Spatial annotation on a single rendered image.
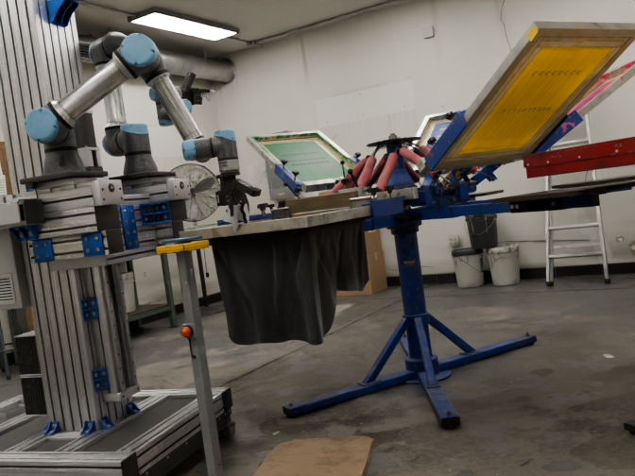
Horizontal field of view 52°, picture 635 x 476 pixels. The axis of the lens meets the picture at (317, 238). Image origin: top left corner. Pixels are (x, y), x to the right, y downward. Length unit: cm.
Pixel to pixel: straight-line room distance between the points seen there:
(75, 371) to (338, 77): 537
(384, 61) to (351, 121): 73
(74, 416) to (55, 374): 19
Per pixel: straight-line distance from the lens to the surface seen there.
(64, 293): 286
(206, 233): 247
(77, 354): 288
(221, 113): 849
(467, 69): 699
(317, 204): 287
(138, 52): 243
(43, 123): 247
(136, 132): 300
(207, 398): 238
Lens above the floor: 103
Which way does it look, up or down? 3 degrees down
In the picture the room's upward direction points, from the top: 8 degrees counter-clockwise
